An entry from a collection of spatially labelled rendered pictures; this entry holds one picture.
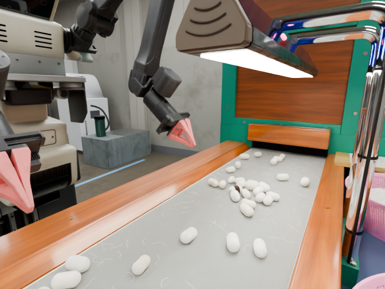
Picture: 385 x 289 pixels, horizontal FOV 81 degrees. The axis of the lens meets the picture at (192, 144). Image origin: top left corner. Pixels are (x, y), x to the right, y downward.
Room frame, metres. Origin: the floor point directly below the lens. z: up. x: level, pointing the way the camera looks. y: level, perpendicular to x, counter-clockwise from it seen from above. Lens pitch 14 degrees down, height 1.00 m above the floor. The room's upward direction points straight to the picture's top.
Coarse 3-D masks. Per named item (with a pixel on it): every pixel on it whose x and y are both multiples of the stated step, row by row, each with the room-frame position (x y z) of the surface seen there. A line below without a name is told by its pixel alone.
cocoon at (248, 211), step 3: (243, 204) 0.45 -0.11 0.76; (246, 204) 0.44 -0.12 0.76; (240, 207) 0.45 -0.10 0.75; (243, 207) 0.44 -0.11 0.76; (246, 207) 0.43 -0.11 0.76; (249, 207) 0.43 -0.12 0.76; (243, 210) 0.43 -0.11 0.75; (246, 210) 0.43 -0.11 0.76; (249, 210) 0.42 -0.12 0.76; (252, 210) 0.43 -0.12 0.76; (243, 213) 0.43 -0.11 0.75; (246, 213) 0.42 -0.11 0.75; (249, 213) 0.42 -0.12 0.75; (252, 213) 0.42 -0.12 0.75; (249, 216) 0.42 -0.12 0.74
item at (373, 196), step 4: (376, 188) 0.59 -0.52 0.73; (372, 192) 0.56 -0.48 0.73; (376, 192) 0.56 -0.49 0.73; (380, 192) 0.56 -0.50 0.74; (384, 192) 0.56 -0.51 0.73; (372, 196) 0.55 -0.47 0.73; (376, 196) 0.54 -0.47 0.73; (380, 196) 0.53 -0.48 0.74; (384, 196) 0.53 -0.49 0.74; (376, 200) 0.52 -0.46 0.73; (380, 200) 0.51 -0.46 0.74; (384, 200) 0.51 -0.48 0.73; (384, 204) 0.50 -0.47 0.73; (384, 220) 0.44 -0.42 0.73
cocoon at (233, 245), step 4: (232, 232) 0.35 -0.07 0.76; (228, 236) 0.34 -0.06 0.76; (232, 236) 0.33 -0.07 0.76; (236, 236) 0.34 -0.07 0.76; (228, 240) 0.33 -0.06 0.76; (232, 240) 0.32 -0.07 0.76; (236, 240) 0.33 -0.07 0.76; (228, 244) 0.32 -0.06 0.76; (232, 244) 0.32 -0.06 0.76; (236, 244) 0.32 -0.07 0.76; (228, 248) 0.32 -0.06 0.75; (232, 248) 0.32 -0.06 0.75; (236, 248) 0.32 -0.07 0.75
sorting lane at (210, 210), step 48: (192, 192) 0.55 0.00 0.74; (288, 192) 0.55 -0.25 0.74; (144, 240) 0.35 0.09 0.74; (192, 240) 0.35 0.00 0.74; (240, 240) 0.35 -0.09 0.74; (288, 240) 0.35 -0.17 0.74; (96, 288) 0.25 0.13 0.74; (144, 288) 0.25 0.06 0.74; (192, 288) 0.25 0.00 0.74; (240, 288) 0.25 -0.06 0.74
